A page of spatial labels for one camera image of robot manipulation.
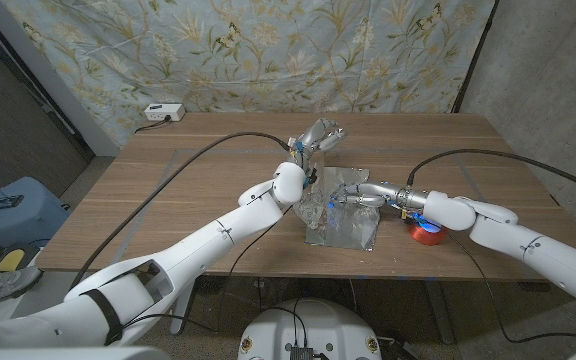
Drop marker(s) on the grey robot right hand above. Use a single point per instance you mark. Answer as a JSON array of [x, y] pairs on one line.
[[373, 195]]

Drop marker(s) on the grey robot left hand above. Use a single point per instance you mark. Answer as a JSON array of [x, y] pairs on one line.
[[315, 137]]

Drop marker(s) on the crinkled aluminum foil sheet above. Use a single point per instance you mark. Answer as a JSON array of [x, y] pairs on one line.
[[348, 230]]

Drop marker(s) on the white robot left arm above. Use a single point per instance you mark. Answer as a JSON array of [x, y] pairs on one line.
[[193, 250]]

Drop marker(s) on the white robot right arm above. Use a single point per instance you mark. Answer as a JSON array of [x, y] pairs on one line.
[[498, 225]]

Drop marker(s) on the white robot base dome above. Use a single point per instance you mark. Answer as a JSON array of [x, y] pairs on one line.
[[318, 325]]

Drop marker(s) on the red tape roll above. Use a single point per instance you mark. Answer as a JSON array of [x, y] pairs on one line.
[[425, 237]]

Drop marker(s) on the floral light blue backdrop cloth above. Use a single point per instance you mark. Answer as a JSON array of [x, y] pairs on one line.
[[268, 50]]

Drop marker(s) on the grey metal table leg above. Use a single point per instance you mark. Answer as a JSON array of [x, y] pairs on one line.
[[182, 312], [440, 315]]

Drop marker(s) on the white power strip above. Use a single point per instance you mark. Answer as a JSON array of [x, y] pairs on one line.
[[163, 112]]

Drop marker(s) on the black backdrop stand pole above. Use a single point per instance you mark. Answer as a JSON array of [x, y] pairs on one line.
[[473, 55]]

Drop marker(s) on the small grey box on base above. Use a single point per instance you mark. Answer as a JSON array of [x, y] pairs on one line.
[[301, 353]]

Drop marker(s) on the blue plastic bin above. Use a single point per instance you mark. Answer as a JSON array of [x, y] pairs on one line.
[[18, 225]]

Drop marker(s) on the black label on bin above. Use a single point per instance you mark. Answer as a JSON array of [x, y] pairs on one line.
[[0, 202]]

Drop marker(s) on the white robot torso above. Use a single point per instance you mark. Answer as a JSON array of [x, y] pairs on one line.
[[68, 354]]

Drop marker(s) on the black shoe with yellow insole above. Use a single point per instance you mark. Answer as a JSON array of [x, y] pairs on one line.
[[8, 260]]

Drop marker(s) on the grey sneaker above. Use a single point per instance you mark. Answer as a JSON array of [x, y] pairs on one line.
[[3, 287]]

